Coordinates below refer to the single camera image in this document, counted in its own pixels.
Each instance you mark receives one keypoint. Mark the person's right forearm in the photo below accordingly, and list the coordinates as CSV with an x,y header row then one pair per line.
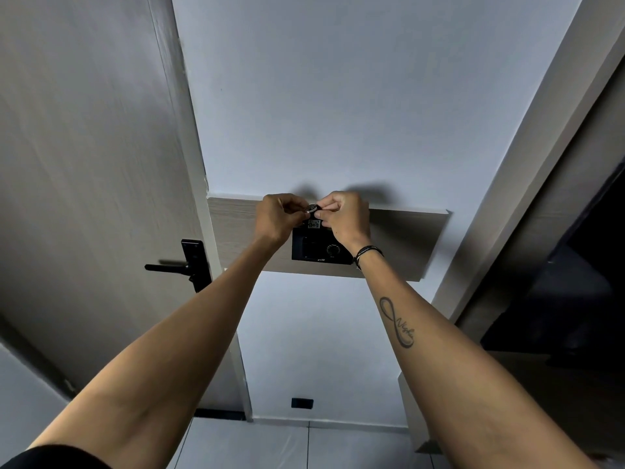
x,y
439,366

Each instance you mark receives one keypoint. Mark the black wall socket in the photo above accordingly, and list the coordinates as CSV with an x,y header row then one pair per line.
x,y
301,403

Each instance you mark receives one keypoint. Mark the white door frame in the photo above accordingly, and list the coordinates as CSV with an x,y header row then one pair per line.
x,y
190,141

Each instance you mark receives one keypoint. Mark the person's left hand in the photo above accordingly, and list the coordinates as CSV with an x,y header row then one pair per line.
x,y
273,222

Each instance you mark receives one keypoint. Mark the light wooden wall shelf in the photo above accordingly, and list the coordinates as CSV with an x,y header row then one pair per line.
x,y
405,244

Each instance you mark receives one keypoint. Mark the person's right hand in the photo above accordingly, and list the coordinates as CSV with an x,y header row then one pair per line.
x,y
349,222

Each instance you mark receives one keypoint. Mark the person's left forearm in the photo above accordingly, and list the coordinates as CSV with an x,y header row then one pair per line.
x,y
185,351

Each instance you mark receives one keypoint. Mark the beige door frame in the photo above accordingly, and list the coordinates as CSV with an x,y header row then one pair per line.
x,y
537,117

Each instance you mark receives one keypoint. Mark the grey wooden door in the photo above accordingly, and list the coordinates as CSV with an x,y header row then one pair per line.
x,y
88,166

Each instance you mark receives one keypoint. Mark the person's left thumb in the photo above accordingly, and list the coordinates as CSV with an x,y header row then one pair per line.
x,y
299,217

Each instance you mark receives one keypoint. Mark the black box device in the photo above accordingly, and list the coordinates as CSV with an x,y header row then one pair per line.
x,y
317,249

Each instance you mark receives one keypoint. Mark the black shirt sleeve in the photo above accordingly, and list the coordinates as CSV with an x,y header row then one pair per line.
x,y
53,459

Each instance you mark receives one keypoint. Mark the person's right thumb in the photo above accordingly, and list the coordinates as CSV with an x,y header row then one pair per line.
x,y
324,217

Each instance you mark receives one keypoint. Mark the white baseboard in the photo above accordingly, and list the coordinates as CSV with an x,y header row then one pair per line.
x,y
332,424

